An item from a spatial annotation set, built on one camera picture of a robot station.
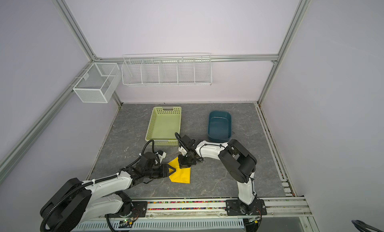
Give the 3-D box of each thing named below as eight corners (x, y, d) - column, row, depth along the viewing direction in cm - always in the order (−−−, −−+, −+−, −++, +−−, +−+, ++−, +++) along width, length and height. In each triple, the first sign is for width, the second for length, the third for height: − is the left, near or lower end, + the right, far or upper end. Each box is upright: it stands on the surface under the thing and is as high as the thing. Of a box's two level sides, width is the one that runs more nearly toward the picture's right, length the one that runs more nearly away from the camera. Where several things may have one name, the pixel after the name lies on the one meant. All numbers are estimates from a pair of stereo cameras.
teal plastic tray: (208, 142, 102) (208, 137, 97) (206, 116, 116) (207, 111, 111) (233, 142, 102) (234, 137, 97) (228, 116, 116) (230, 111, 111)
